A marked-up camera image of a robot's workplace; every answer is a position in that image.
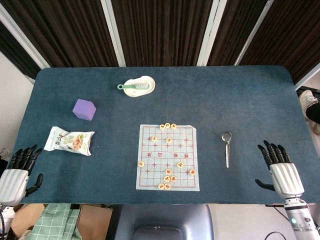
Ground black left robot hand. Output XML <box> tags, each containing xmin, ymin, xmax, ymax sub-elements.
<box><xmin>0</xmin><ymin>144</ymin><xmax>44</xmax><ymax>207</ymax></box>

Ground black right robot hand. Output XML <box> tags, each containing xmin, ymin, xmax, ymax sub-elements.
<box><xmin>254</xmin><ymin>139</ymin><xmax>306</xmax><ymax>200</ymax></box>

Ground green checkered cloth bag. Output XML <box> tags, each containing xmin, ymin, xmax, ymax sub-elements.
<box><xmin>32</xmin><ymin>203</ymin><xmax>83</xmax><ymax>240</ymax></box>

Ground white green snack bag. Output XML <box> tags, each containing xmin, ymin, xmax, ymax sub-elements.
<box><xmin>43</xmin><ymin>126</ymin><xmax>96</xmax><ymax>157</ymax></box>

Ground black trouser leg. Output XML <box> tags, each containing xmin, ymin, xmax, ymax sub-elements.
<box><xmin>305</xmin><ymin>101</ymin><xmax>320</xmax><ymax>124</ymax></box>

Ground metal spoon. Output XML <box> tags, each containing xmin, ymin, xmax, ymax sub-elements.
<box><xmin>221</xmin><ymin>131</ymin><xmax>233</xmax><ymax>169</ymax></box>

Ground brown cardboard box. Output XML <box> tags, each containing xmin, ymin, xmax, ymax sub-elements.
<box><xmin>10</xmin><ymin>203</ymin><xmax>113</xmax><ymax>240</ymax></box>

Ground blue table cloth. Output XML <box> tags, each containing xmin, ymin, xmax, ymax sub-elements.
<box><xmin>4</xmin><ymin>65</ymin><xmax>318</xmax><ymax>206</ymax></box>

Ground purple foam cube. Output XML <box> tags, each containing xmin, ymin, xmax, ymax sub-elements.
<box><xmin>72</xmin><ymin>98</ymin><xmax>98</xmax><ymax>122</ymax></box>

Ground paper Chinese chess board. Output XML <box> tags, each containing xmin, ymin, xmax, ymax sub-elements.
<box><xmin>135</xmin><ymin>124</ymin><xmax>201</xmax><ymax>192</ymax></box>

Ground grey blue robot torso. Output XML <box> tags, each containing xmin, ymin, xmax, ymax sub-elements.
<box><xmin>111</xmin><ymin>203</ymin><xmax>215</xmax><ymax>240</ymax></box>

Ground brown slatted partition panel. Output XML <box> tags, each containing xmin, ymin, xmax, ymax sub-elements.
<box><xmin>234</xmin><ymin>0</ymin><xmax>320</xmax><ymax>89</ymax></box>
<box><xmin>0</xmin><ymin>21</ymin><xmax>43</xmax><ymax>80</ymax></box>
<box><xmin>101</xmin><ymin>0</ymin><xmax>227</xmax><ymax>68</ymax></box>
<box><xmin>197</xmin><ymin>0</ymin><xmax>275</xmax><ymax>67</ymax></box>
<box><xmin>0</xmin><ymin>0</ymin><xmax>126</xmax><ymax>69</ymax></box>

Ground green cleaning brush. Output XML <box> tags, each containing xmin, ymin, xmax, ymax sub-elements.
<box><xmin>117</xmin><ymin>82</ymin><xmax>149</xmax><ymax>90</ymax></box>

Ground white soap dish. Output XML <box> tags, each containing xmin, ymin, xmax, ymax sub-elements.
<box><xmin>124</xmin><ymin>75</ymin><xmax>156</xmax><ymax>98</ymax></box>

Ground black cable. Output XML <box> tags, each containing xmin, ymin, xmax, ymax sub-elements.
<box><xmin>264</xmin><ymin>231</ymin><xmax>294</xmax><ymax>240</ymax></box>

